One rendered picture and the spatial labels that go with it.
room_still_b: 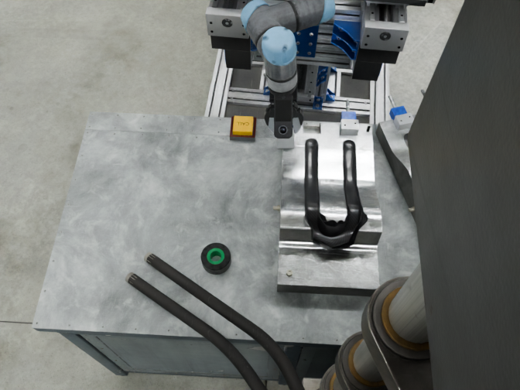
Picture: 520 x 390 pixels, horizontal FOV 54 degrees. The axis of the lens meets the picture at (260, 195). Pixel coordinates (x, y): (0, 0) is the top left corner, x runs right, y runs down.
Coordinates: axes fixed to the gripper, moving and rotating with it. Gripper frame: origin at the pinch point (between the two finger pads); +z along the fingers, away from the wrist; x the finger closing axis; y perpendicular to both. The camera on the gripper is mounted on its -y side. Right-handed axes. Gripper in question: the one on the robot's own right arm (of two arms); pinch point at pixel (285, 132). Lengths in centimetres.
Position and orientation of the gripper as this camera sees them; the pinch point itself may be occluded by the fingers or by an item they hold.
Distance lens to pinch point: 145.0
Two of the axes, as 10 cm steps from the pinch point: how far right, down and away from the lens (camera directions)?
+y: 0.5, -9.0, 4.3
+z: 0.9, 4.3, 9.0
